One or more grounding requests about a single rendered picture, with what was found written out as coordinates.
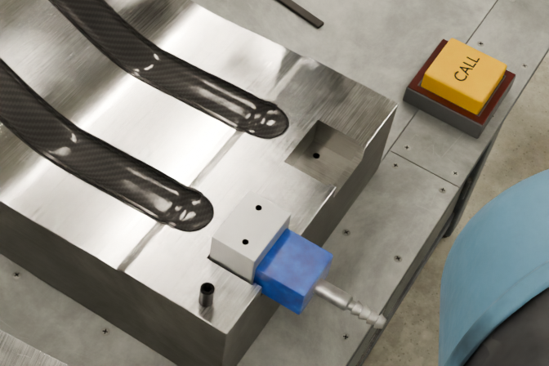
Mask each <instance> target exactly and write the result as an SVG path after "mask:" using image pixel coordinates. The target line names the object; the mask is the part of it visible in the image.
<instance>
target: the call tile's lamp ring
mask: <svg viewBox="0 0 549 366"><path fill-rule="evenodd" d="M447 43H448V41H447V40H445V39H443V40H442V41H441V42H440V44H439V45H438V47H437V48H436V49H435V50H434V51H433V53H432V54H431V56H430V57H429V59H428V60H427V61H426V63H425V64H424V65H423V66H422V68H421V69H420V70H419V72H418V73H417V75H416V76H415V77H414V79H413V80H412V82H411V83H410V84H409V85H408V87H409V88H411V89H412V90H414V91H416V92H418V93H420V94H422V95H424V96H426V97H428V98H430V99H432V100H434V101H436V102H438V103H440V104H442V105H443V106H445V107H447V108H449V109H451V110H453V111H455V112H457V113H459V114H461V115H463V116H465V117H467V118H469V119H471V120H472V121H474V122H476V123H478V124H480V125H482V126H483V124H484V122H485V121H486V119H487V118H488V116H489V115H490V114H491V112H492V111H493V109H494V107H495V106H496V104H497V103H498V101H499V100H500V98H501V97H502V95H503V93H504V92H505V90H506V89H507V88H508V86H509V84H510V83H511V81H512V79H513V78H514V77H515V74H514V73H512V72H510V71H508V70H506V71H505V73H504V75H506V77H505V78H504V80H503V81H502V83H501V85H500V86H499V88H498V89H497V90H496V92H495V93H494V95H493V97H492V98H491V100H490V101H489V103H488V104H487V106H486V107H485V109H484V111H483V112H482V114H481V115H480V116H477V115H475V114H473V113H471V112H469V111H467V110H465V109H463V108H461V107H459V106H457V105H455V104H453V103H451V102H449V101H447V100H445V99H444V98H442V97H440V96H437V95H436V94H434V93H432V92H430V91H428V90H426V89H424V88H422V87H419V86H418V84H419V83H420V82H421V80H422V78H423V77H424V74H425V72H426V71H427V70H428V69H429V67H430V66H431V64H432V63H433V62H434V60H435V58H436V57H437V56H438V55H439V54H440V52H441V51H442V50H443V48H444V47H445V45H446V44H447Z"/></svg>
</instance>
